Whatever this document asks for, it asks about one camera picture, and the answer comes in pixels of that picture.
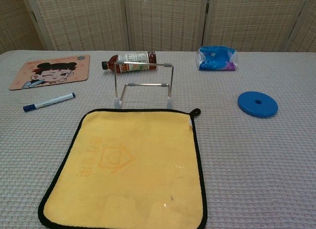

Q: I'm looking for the blue plastic disc with hole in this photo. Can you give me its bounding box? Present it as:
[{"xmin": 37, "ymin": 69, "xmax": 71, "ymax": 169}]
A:
[{"xmin": 237, "ymin": 90, "xmax": 279, "ymax": 119}]

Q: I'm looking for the blue and white marker pen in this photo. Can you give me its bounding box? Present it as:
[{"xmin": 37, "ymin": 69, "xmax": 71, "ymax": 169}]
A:
[{"xmin": 23, "ymin": 92, "xmax": 76, "ymax": 113}]

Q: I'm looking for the yellow and grey towel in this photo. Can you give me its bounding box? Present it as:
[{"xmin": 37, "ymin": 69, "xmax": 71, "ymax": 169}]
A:
[{"xmin": 38, "ymin": 108, "xmax": 208, "ymax": 229}]

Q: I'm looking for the cartoon girl mouse pad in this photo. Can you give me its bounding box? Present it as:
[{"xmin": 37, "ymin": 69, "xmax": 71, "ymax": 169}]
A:
[{"xmin": 9, "ymin": 54, "xmax": 91, "ymax": 91}]

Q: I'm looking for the brown tea bottle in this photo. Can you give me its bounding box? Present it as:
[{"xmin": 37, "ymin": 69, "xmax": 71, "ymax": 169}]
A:
[{"xmin": 101, "ymin": 51, "xmax": 158, "ymax": 74}]

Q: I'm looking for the metal towel rack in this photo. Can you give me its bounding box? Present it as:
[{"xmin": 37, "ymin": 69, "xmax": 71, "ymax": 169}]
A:
[{"xmin": 113, "ymin": 61, "xmax": 176, "ymax": 110}]

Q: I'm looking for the woven bamboo screen panel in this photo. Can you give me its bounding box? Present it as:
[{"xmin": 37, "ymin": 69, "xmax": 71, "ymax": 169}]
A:
[
  {"xmin": 124, "ymin": 0, "xmax": 210, "ymax": 52},
  {"xmin": 22, "ymin": 0, "xmax": 130, "ymax": 52},
  {"xmin": 203, "ymin": 0, "xmax": 309, "ymax": 52},
  {"xmin": 0, "ymin": 0, "xmax": 41, "ymax": 54},
  {"xmin": 286, "ymin": 0, "xmax": 316, "ymax": 52}
]

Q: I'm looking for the white woven tablecloth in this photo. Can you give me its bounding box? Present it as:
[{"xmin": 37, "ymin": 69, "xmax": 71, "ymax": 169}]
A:
[{"xmin": 0, "ymin": 50, "xmax": 316, "ymax": 229}]

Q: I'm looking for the blue plastic bag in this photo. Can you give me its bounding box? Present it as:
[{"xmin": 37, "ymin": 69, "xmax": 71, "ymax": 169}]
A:
[{"xmin": 196, "ymin": 45, "xmax": 237, "ymax": 72}]

